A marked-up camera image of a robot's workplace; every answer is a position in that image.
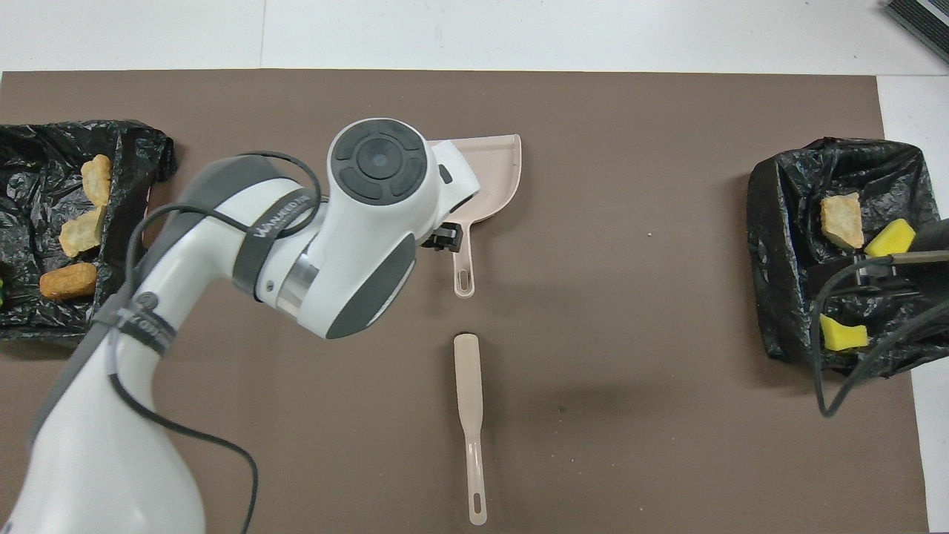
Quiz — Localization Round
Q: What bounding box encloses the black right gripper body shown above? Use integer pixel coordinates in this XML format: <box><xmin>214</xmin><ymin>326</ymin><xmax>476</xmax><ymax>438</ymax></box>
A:
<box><xmin>913</xmin><ymin>218</ymin><xmax>949</xmax><ymax>254</ymax></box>

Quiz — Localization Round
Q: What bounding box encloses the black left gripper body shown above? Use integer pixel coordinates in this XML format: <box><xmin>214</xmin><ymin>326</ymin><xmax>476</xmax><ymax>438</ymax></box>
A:
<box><xmin>421</xmin><ymin>222</ymin><xmax>465</xmax><ymax>254</ymax></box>

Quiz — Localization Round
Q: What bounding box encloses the notched yellow sponge piece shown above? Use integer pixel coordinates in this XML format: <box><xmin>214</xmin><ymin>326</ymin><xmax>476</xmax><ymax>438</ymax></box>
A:
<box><xmin>864</xmin><ymin>218</ymin><xmax>917</xmax><ymax>259</ymax></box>

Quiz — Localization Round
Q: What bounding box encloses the beige plastic dustpan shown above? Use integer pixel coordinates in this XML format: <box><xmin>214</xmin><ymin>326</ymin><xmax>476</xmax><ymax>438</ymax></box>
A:
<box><xmin>426</xmin><ymin>134</ymin><xmax>523</xmax><ymax>299</ymax></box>

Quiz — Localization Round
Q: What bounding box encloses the striped croissant bread piece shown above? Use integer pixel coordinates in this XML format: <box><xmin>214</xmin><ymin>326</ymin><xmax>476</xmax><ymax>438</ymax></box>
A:
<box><xmin>80</xmin><ymin>154</ymin><xmax>113</xmax><ymax>208</ymax></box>
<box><xmin>820</xmin><ymin>192</ymin><xmax>865</xmax><ymax>250</ymax></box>
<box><xmin>59</xmin><ymin>207</ymin><xmax>106</xmax><ymax>259</ymax></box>

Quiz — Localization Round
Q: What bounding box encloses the green and yellow sponge piece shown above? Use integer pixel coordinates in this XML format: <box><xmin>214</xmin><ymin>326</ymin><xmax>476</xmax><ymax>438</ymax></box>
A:
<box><xmin>819</xmin><ymin>313</ymin><xmax>869</xmax><ymax>352</ymax></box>

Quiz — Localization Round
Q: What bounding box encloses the beige brush with black bristles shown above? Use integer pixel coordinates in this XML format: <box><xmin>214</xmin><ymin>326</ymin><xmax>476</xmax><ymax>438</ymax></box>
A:
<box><xmin>454</xmin><ymin>333</ymin><xmax>489</xmax><ymax>526</ymax></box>

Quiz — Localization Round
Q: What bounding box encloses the brown bread roll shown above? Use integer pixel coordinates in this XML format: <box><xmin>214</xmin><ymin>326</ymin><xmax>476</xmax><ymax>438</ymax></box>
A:
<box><xmin>39</xmin><ymin>262</ymin><xmax>99</xmax><ymax>301</ymax></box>

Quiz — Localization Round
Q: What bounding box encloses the black bag lined bin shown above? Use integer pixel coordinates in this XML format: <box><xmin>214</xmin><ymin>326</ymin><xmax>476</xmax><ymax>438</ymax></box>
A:
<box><xmin>746</xmin><ymin>136</ymin><xmax>949</xmax><ymax>379</ymax></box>
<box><xmin>0</xmin><ymin>119</ymin><xmax>179</xmax><ymax>346</ymax></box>

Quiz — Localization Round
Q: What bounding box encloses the brown table mat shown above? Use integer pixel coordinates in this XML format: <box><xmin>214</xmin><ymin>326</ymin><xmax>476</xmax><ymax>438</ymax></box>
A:
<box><xmin>0</xmin><ymin>70</ymin><xmax>927</xmax><ymax>534</ymax></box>

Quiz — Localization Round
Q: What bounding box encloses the black grille device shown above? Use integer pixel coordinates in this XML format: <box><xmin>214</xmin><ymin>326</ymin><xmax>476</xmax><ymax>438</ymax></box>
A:
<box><xmin>882</xmin><ymin>0</ymin><xmax>949</xmax><ymax>42</ymax></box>

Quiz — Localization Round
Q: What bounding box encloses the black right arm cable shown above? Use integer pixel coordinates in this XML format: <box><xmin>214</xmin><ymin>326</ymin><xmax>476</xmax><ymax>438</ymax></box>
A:
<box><xmin>811</xmin><ymin>251</ymin><xmax>949</xmax><ymax>418</ymax></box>

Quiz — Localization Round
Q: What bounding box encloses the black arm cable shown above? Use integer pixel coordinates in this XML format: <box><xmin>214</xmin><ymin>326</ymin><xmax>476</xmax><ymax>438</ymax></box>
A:
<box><xmin>811</xmin><ymin>251</ymin><xmax>949</xmax><ymax>418</ymax></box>
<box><xmin>106</xmin><ymin>151</ymin><xmax>324</xmax><ymax>534</ymax></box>

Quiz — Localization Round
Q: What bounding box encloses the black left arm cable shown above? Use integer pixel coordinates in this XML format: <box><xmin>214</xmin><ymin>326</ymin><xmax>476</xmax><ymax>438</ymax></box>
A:
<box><xmin>106</xmin><ymin>151</ymin><xmax>324</xmax><ymax>534</ymax></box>

